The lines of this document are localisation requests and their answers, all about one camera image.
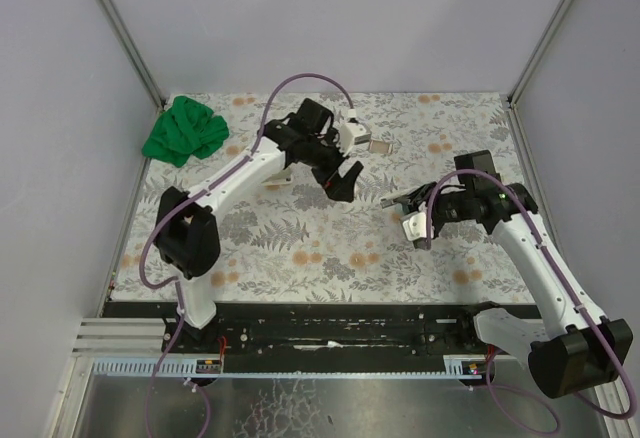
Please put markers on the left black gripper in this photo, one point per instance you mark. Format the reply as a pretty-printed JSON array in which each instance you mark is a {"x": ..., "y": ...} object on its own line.
[{"x": 333, "y": 175}]

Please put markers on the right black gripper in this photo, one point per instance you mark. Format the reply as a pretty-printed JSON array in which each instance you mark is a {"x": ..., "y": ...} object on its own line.
[{"x": 450, "y": 208}]

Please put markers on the light blue stapler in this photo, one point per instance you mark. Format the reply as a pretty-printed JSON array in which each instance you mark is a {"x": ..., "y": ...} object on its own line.
[{"x": 393, "y": 201}]

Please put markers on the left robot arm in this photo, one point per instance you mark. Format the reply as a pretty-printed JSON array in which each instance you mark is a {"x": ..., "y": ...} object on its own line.
[{"x": 189, "y": 237}]

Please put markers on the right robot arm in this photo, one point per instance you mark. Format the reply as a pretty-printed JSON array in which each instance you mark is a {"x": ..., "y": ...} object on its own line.
[{"x": 577, "y": 346}]

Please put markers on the olive green stapler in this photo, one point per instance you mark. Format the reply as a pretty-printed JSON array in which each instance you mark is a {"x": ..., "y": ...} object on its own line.
[{"x": 281, "y": 178}]

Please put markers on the loose staple strip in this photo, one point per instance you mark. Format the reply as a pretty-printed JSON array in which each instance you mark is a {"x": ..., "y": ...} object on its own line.
[{"x": 380, "y": 147}]

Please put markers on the floral table mat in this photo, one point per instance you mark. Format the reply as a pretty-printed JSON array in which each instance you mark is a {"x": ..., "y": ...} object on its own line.
[{"x": 292, "y": 244}]

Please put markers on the green cloth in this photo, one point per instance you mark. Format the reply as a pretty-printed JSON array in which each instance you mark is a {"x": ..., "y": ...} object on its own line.
[{"x": 186, "y": 129}]

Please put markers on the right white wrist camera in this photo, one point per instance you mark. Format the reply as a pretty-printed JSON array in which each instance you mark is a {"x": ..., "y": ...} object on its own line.
[{"x": 414, "y": 226}]

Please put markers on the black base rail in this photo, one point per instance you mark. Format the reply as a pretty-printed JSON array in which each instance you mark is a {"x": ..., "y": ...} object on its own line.
[{"x": 316, "y": 341}]

